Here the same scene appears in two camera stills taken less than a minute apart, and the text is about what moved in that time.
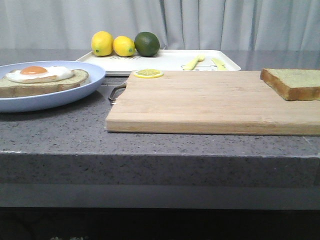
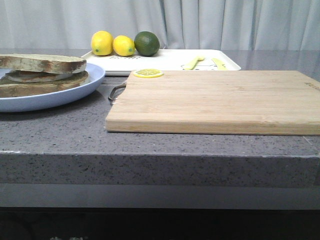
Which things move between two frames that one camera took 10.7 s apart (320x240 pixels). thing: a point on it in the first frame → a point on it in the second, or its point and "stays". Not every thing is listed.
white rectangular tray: [164, 60] stays
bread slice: [293, 84] → [46, 63]
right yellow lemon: [124, 46] stays
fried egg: [33, 74] stays
